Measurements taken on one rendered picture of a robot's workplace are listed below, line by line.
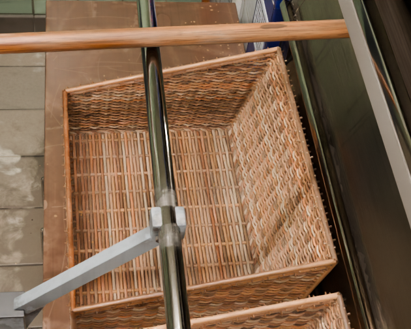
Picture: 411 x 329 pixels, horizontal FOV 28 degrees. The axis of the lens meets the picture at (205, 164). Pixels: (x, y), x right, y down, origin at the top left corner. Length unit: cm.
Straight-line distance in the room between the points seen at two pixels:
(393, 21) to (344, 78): 49
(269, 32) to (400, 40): 33
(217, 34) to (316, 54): 39
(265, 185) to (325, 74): 31
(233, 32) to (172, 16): 97
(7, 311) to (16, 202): 130
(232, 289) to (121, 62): 81
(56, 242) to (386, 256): 74
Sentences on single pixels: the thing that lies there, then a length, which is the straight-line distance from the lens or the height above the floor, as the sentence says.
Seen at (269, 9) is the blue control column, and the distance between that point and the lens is 193.
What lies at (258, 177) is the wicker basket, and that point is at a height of 66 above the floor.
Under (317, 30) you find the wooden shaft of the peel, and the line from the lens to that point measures 132.
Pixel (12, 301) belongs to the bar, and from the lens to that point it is 127.
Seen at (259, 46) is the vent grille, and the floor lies 70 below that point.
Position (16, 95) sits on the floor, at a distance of 282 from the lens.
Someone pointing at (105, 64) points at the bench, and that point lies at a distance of 210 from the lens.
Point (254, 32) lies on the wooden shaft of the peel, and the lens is 129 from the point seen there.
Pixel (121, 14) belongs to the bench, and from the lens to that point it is 223.
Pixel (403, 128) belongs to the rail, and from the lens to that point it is 88.
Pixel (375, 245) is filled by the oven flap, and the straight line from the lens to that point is 135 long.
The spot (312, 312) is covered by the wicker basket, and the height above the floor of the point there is 80.
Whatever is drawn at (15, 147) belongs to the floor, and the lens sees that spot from 267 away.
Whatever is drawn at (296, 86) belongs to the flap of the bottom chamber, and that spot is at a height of 77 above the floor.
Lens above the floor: 206
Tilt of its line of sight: 51 degrees down
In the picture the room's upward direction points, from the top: 10 degrees clockwise
